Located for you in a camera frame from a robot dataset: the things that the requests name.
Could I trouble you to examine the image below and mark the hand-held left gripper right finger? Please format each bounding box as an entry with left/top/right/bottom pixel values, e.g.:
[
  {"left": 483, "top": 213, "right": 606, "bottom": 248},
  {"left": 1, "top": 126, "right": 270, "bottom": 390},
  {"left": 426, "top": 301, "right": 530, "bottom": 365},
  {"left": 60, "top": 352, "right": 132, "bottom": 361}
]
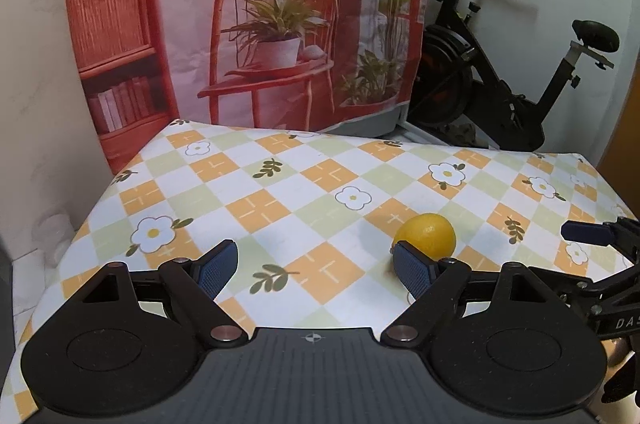
[{"left": 382, "top": 240, "right": 553, "bottom": 349}]

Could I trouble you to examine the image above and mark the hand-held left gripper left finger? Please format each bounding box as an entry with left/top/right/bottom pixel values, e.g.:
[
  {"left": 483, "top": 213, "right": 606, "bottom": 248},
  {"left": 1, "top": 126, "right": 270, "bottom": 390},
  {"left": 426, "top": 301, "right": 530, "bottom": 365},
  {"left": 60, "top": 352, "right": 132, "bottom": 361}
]
[{"left": 82, "top": 239, "right": 248, "bottom": 347}]

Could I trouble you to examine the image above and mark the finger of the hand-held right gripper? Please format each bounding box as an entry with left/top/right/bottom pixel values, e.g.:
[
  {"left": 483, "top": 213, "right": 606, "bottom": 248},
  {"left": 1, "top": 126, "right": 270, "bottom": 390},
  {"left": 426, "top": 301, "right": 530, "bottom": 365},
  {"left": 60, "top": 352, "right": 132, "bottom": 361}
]
[
  {"left": 530, "top": 264, "right": 640, "bottom": 317},
  {"left": 560, "top": 218, "right": 640, "bottom": 262}
]

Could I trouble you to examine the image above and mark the yellow lemon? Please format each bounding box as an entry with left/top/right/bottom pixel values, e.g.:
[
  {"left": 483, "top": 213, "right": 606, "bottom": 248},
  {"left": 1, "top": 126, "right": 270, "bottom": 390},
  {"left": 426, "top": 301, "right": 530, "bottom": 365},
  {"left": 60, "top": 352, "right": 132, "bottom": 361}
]
[{"left": 393, "top": 213, "right": 457, "bottom": 261}]

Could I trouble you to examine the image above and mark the person's right hand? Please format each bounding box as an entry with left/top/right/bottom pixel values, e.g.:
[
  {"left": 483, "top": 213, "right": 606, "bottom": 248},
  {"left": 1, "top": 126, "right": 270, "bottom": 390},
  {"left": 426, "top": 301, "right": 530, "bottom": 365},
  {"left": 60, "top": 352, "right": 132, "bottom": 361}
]
[{"left": 602, "top": 336, "right": 640, "bottom": 405}]

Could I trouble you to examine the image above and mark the orange wooden door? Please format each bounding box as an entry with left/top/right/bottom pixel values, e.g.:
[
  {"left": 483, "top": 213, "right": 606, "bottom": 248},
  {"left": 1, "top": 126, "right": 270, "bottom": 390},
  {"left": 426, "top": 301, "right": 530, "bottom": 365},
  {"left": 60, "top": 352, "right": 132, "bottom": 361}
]
[{"left": 600, "top": 69, "right": 640, "bottom": 185}]

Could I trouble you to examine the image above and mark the floral checkered tablecloth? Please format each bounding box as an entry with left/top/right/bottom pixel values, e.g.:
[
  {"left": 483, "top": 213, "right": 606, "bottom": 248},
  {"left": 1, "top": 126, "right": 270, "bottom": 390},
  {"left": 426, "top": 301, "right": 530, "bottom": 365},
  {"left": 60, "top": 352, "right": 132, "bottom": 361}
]
[{"left": 0, "top": 119, "right": 640, "bottom": 424}]

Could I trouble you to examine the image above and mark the brown shoe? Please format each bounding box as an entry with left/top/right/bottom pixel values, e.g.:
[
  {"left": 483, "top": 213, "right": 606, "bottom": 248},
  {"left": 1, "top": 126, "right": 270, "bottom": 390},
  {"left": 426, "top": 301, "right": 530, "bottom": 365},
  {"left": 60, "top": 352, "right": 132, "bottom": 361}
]
[{"left": 445, "top": 124, "right": 482, "bottom": 146}]

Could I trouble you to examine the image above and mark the black exercise bike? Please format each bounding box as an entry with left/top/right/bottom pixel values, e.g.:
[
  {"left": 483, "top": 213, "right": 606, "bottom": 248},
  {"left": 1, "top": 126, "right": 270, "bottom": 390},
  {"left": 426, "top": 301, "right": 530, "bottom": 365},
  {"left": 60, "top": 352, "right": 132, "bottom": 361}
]
[{"left": 407, "top": 0, "right": 621, "bottom": 152}]

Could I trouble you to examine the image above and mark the wall poster with chair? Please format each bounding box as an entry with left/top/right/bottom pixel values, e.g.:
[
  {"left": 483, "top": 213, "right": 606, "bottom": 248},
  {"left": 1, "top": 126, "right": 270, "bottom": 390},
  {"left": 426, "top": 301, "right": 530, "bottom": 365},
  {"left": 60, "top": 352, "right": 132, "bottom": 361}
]
[{"left": 62, "top": 0, "right": 436, "bottom": 175}]

